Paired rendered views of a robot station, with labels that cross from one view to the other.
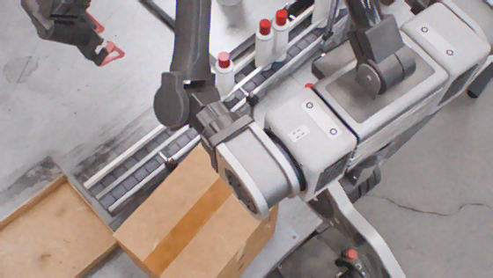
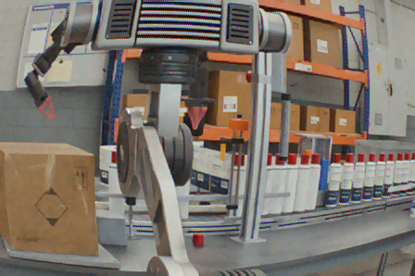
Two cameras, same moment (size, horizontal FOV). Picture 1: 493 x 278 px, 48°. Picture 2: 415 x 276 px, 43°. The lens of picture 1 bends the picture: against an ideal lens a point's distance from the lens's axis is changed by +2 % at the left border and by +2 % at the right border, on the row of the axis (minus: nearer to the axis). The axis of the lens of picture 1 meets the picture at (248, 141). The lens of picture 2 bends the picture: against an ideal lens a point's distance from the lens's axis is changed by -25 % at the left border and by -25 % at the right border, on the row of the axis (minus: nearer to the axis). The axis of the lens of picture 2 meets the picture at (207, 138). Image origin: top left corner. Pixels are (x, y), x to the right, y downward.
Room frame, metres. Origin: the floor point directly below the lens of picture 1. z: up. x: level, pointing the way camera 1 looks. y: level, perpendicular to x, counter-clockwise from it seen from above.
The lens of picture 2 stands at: (-0.93, -0.77, 1.30)
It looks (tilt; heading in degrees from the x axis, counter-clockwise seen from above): 5 degrees down; 18
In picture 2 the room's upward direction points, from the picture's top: 4 degrees clockwise
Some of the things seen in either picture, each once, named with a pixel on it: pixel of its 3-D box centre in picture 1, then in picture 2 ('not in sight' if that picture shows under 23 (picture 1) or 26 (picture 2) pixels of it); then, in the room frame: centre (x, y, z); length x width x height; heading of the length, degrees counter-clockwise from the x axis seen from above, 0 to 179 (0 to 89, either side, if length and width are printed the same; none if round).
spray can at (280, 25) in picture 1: (279, 35); (181, 187); (0.99, -0.09, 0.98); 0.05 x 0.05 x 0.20
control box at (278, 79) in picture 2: not in sight; (270, 62); (1.09, -0.32, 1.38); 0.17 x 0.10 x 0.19; 8
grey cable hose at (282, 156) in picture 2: not in sight; (284, 127); (1.12, -0.37, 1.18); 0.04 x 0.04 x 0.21
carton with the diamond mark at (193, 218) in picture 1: (202, 233); (38, 196); (0.38, 0.11, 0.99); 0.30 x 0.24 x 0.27; 141
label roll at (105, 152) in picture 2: not in sight; (121, 167); (1.46, 0.33, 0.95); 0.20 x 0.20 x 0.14
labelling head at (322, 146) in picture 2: not in sight; (310, 170); (1.44, -0.43, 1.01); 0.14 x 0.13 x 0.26; 133
